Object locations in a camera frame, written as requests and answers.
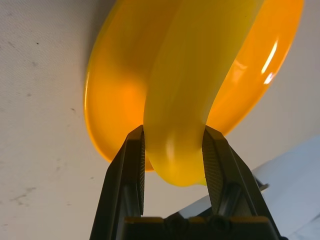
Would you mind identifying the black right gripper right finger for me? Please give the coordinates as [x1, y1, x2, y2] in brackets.
[201, 125, 282, 240]

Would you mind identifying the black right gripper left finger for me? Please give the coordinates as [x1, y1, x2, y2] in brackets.
[89, 124, 147, 240]

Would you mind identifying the yellow toy banana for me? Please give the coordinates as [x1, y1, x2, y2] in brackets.
[143, 0, 266, 188]

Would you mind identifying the yellow round plate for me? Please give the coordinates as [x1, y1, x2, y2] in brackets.
[83, 0, 306, 173]

